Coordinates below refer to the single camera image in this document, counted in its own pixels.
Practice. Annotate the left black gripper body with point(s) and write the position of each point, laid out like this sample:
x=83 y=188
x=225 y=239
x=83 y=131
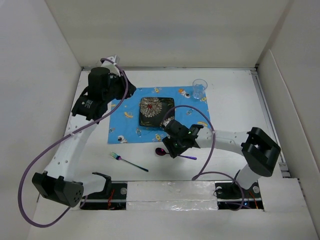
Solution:
x=117 y=89

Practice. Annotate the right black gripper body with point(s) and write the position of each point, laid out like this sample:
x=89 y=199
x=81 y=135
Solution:
x=174 y=145

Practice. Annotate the iridescent purple spoon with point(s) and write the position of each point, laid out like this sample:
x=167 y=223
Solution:
x=161 y=152

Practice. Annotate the black floral square plate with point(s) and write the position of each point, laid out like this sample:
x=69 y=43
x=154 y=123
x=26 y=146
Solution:
x=154 y=110

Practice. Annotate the clear plastic cup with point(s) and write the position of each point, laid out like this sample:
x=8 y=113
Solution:
x=199 y=87

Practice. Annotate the iridescent rainbow fork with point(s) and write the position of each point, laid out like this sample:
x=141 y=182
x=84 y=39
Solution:
x=119 y=158

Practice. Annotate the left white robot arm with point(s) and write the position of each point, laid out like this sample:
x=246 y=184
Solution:
x=57 y=181

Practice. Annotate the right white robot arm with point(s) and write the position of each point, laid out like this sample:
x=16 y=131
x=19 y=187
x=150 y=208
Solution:
x=258 y=149

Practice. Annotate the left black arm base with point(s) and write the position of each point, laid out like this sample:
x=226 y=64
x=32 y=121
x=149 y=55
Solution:
x=113 y=196

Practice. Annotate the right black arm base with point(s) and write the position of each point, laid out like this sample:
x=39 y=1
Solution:
x=229 y=196

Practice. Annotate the silver foil tape strip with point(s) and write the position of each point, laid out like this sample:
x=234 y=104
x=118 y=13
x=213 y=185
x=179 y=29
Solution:
x=171 y=196

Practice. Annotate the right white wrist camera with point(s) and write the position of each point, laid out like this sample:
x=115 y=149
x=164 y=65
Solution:
x=167 y=120

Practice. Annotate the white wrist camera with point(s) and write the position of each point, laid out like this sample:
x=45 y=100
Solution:
x=115 y=59
x=167 y=120

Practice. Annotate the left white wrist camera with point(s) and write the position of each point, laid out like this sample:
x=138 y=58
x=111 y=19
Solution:
x=115 y=59

